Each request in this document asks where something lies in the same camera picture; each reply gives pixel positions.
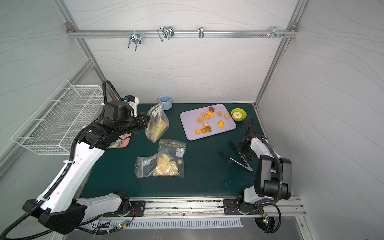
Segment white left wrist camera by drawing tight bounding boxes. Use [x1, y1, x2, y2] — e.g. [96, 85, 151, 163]
[124, 95, 139, 117]

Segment white wire basket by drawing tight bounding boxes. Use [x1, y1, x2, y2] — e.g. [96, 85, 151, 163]
[11, 80, 104, 155]

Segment lavender plastic tray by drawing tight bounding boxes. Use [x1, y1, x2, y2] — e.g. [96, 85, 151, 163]
[180, 104, 237, 141]

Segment metal hook clamp left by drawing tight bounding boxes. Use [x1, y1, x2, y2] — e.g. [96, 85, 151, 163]
[128, 32, 142, 51]

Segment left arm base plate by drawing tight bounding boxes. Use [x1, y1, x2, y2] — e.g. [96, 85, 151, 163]
[103, 200, 146, 218]

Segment light blue ceramic mug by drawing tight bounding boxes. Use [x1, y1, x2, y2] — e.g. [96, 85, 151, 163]
[159, 95, 173, 111]

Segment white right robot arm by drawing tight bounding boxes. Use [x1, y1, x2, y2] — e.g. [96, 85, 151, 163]
[236, 125, 292, 214]

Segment white vent strip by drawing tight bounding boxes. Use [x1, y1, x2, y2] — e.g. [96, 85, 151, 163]
[82, 218, 244, 230]

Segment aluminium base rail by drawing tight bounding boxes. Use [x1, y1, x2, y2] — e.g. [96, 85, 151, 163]
[59, 196, 307, 219]

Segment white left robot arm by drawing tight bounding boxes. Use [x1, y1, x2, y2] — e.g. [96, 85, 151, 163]
[1, 80, 150, 240]

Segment clear zip bag underneath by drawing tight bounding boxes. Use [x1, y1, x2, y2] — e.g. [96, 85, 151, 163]
[158, 139, 186, 169]

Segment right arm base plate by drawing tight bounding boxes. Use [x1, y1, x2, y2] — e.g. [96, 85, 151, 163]
[219, 199, 264, 216]

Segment metal hook clamp middle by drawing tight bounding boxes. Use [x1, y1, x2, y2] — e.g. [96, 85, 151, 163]
[157, 26, 175, 42]

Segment green plastic bowl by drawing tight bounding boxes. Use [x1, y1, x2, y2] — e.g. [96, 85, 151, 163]
[231, 108, 247, 122]

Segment aluminium top rail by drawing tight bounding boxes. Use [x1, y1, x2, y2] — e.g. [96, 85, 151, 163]
[67, 29, 299, 39]

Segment metal hook clamp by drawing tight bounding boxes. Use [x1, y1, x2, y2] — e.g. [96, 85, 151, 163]
[128, 32, 142, 51]
[157, 26, 175, 42]
[260, 27, 287, 39]

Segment metal hook clamp right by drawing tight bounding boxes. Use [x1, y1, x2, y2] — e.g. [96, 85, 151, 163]
[260, 27, 287, 39]

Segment small yellow fish cookie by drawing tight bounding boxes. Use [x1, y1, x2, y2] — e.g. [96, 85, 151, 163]
[207, 111, 215, 117]

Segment clear zip bag with duck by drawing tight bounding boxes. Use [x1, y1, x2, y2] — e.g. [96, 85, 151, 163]
[135, 150, 184, 178]

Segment metal hook small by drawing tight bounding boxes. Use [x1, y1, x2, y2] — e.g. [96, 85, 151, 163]
[198, 26, 205, 39]

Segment pink tray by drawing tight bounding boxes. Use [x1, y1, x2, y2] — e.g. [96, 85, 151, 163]
[109, 134, 132, 149]

